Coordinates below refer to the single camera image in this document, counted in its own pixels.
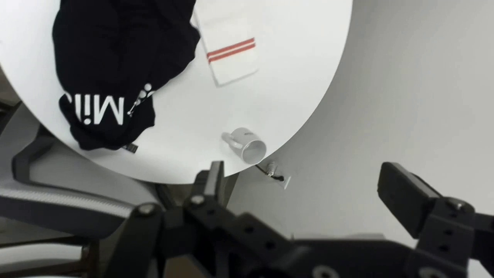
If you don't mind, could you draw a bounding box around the white towel with red stripes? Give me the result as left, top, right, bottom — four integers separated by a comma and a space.
189, 0, 263, 88

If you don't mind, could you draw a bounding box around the grey office chair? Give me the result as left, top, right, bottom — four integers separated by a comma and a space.
0, 66, 229, 278

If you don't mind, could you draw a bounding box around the small white black object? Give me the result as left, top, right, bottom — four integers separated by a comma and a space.
255, 161, 294, 188

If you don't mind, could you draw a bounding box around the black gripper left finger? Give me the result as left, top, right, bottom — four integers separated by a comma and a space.
102, 159, 291, 278

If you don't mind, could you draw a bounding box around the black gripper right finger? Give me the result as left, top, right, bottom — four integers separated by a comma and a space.
377, 161, 494, 278

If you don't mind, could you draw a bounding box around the white cylindrical cup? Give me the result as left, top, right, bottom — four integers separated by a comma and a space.
220, 127, 271, 165

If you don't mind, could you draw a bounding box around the black top with white print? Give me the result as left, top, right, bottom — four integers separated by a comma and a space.
52, 0, 203, 153

